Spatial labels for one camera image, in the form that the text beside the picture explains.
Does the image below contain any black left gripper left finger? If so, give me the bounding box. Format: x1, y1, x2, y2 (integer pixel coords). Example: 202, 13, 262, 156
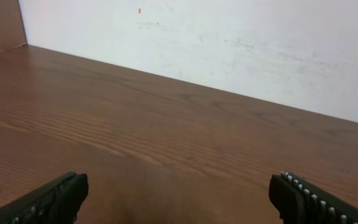
0, 172, 89, 224

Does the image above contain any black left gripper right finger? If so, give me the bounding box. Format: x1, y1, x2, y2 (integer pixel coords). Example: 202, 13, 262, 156
268, 171, 358, 224

